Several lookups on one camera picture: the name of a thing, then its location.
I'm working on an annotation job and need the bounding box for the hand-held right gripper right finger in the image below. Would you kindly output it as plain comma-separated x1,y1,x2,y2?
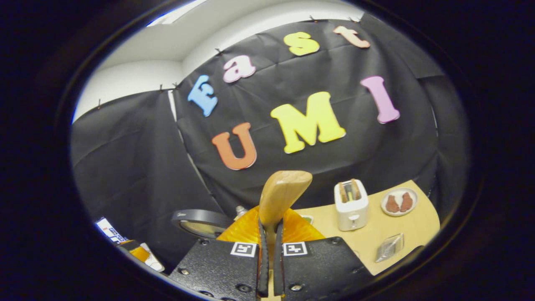
274,207,375,301

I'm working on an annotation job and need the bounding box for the dark grey rice cooker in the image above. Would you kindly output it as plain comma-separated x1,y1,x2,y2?
171,209,233,240

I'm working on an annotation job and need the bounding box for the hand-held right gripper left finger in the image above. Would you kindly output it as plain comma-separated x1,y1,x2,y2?
169,207,269,301

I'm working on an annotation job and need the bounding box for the blue white printed board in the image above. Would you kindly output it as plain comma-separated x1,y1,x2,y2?
95,217,126,244

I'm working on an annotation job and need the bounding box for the white toaster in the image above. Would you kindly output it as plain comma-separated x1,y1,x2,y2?
334,179,369,232

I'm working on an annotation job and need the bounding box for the white object with cable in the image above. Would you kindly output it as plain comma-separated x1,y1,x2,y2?
140,242,166,273

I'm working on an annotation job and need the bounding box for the clear chopstick holder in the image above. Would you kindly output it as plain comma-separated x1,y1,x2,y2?
375,233,405,263

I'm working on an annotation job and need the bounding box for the white round plate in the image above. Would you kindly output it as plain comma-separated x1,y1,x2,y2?
381,188,418,217

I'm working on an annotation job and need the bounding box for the black backdrop cloth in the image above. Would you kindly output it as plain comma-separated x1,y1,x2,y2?
70,13,471,268

